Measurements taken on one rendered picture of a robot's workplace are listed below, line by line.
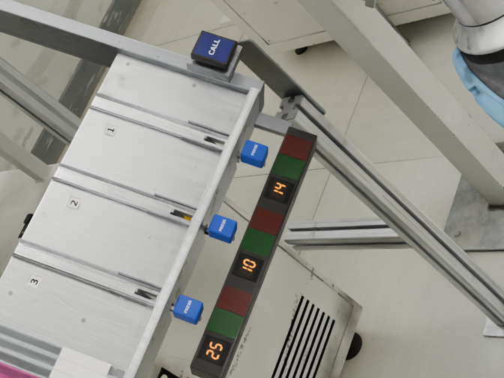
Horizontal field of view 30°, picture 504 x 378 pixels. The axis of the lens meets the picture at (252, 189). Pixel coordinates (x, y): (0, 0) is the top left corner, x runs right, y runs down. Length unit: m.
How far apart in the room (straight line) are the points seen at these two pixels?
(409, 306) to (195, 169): 0.79
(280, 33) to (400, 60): 0.96
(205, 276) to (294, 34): 1.08
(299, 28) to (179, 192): 1.34
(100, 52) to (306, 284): 0.65
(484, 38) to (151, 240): 0.48
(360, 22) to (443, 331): 0.62
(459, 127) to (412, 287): 0.36
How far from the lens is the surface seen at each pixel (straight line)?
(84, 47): 1.32
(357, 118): 2.29
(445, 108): 1.67
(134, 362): 1.08
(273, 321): 1.67
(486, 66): 0.91
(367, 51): 1.55
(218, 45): 1.22
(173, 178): 1.18
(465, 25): 0.91
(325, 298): 1.77
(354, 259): 2.03
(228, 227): 1.14
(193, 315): 1.10
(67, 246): 1.16
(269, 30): 2.52
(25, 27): 1.35
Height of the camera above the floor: 1.34
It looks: 34 degrees down
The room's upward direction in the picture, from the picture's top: 50 degrees counter-clockwise
